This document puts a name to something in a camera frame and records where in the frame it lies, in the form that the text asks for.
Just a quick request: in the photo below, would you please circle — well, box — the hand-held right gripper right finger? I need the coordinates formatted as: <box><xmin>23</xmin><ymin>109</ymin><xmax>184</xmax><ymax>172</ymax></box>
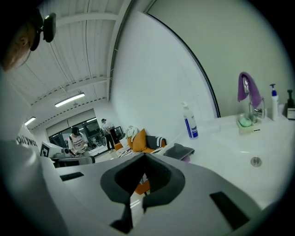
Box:
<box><xmin>142</xmin><ymin>153</ymin><xmax>186</xmax><ymax>213</ymax></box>

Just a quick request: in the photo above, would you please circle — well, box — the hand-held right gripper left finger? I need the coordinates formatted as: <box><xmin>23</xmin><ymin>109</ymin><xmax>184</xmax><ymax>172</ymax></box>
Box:
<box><xmin>100</xmin><ymin>153</ymin><xmax>146</xmax><ymax>234</ymax></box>

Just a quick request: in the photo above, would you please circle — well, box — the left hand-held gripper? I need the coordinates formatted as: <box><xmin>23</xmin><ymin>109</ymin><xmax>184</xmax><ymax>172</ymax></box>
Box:
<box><xmin>40</xmin><ymin>141</ymin><xmax>96</xmax><ymax>168</ymax></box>

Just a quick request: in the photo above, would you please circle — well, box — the grey cloth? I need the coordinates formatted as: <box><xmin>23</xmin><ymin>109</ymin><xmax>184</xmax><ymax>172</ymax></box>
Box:
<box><xmin>163</xmin><ymin>142</ymin><xmax>195</xmax><ymax>161</ymax></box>

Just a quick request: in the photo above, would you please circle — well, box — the orange sofa with striped blanket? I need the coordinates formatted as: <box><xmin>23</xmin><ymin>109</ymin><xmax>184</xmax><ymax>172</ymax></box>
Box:
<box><xmin>116</xmin><ymin>136</ymin><xmax>166</xmax><ymax>159</ymax></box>

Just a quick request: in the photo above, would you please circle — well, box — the dark glass partition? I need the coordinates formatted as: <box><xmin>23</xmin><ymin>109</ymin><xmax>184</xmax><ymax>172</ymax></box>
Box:
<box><xmin>47</xmin><ymin>116</ymin><xmax>126</xmax><ymax>153</ymax></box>

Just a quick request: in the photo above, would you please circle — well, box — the black fringed cushion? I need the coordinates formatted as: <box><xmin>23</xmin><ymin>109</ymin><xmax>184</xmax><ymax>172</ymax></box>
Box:
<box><xmin>145</xmin><ymin>135</ymin><xmax>167</xmax><ymax>150</ymax></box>

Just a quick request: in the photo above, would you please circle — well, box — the orange cushion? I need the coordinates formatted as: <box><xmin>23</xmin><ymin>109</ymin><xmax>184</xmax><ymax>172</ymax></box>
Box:
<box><xmin>127</xmin><ymin>128</ymin><xmax>148</xmax><ymax>153</ymax></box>

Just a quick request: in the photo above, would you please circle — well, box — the black cabinet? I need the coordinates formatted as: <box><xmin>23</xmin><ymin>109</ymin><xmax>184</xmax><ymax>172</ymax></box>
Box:
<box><xmin>110</xmin><ymin>126</ymin><xmax>125</xmax><ymax>145</ymax></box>

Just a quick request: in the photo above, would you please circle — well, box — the pale green crumpled cloth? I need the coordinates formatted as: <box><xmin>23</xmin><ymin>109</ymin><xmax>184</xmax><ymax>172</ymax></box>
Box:
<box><xmin>124</xmin><ymin>125</ymin><xmax>140</xmax><ymax>142</ymax></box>

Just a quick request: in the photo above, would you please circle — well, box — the blue striped spray bottle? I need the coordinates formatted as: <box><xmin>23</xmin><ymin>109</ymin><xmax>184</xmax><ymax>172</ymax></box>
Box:
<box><xmin>181</xmin><ymin>101</ymin><xmax>199</xmax><ymax>140</ymax></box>

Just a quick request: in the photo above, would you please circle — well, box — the white vanity cabinet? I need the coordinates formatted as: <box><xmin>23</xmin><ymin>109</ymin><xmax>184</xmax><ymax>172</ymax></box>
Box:
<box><xmin>161</xmin><ymin>112</ymin><xmax>295</xmax><ymax>210</ymax></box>

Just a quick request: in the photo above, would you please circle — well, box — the person in white shirt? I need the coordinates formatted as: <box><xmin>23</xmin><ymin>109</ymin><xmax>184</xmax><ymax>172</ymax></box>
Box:
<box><xmin>0</xmin><ymin>66</ymin><xmax>70</xmax><ymax>236</ymax></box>

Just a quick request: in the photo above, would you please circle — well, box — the chrome sink drain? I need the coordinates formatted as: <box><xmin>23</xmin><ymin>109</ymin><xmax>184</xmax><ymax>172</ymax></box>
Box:
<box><xmin>250</xmin><ymin>156</ymin><xmax>263</xmax><ymax>167</ymax></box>

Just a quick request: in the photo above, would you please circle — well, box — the green soap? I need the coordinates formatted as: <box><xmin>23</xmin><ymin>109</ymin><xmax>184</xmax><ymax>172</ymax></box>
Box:
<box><xmin>238</xmin><ymin>117</ymin><xmax>253</xmax><ymax>127</ymax></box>

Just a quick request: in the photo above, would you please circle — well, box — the chrome faucet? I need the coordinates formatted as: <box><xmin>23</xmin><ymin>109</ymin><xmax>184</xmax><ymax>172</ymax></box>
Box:
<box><xmin>242</xmin><ymin>77</ymin><xmax>266</xmax><ymax>124</ymax></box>

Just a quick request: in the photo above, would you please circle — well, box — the person's head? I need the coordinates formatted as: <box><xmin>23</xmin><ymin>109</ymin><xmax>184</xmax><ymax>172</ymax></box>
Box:
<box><xmin>1</xmin><ymin>22</ymin><xmax>37</xmax><ymax>72</ymax></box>

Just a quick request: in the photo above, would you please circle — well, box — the purple cloth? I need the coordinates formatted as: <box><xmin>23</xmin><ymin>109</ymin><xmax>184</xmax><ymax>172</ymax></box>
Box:
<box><xmin>237</xmin><ymin>71</ymin><xmax>263</xmax><ymax>109</ymax></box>

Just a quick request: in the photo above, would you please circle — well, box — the white pump bottle blue cap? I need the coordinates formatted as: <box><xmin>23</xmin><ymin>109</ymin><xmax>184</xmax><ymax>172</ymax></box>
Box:
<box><xmin>269</xmin><ymin>83</ymin><xmax>280</xmax><ymax>122</ymax></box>

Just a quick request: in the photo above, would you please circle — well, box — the black pump bottle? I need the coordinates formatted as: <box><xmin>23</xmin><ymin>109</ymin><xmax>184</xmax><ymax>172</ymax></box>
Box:
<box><xmin>286</xmin><ymin>89</ymin><xmax>295</xmax><ymax>120</ymax></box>

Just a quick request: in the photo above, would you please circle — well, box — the black head-worn camera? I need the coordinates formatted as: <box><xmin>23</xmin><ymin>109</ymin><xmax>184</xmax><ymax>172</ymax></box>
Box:
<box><xmin>30</xmin><ymin>12</ymin><xmax>57</xmax><ymax>52</ymax></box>

